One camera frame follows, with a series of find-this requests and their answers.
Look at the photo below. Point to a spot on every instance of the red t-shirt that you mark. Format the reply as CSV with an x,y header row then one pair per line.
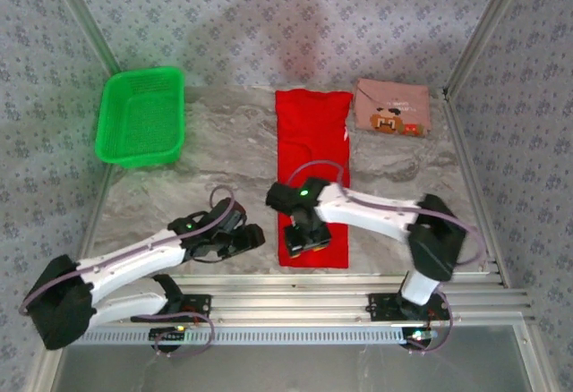
x,y
313,128

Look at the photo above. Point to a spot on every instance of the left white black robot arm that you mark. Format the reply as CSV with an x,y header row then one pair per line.
x,y
130,258

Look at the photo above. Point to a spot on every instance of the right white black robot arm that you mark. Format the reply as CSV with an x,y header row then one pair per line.
x,y
367,213

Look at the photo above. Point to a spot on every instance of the small circuit board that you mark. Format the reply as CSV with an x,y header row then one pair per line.
x,y
418,334
168,334

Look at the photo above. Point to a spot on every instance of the green plastic basket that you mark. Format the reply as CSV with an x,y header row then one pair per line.
x,y
139,119

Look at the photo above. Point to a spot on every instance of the folded pink printed t-shirt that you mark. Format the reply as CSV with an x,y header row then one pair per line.
x,y
394,96

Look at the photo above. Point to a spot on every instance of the floral patterned backdrop cloth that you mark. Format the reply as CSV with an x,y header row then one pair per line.
x,y
286,7

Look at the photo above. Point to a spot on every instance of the aluminium rail frame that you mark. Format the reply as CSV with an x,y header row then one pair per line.
x,y
286,293

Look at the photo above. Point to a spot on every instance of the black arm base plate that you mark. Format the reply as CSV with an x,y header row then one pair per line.
x,y
197,307
382,307

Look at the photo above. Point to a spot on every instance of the aluminium frame post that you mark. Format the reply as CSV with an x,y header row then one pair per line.
x,y
488,20
85,16

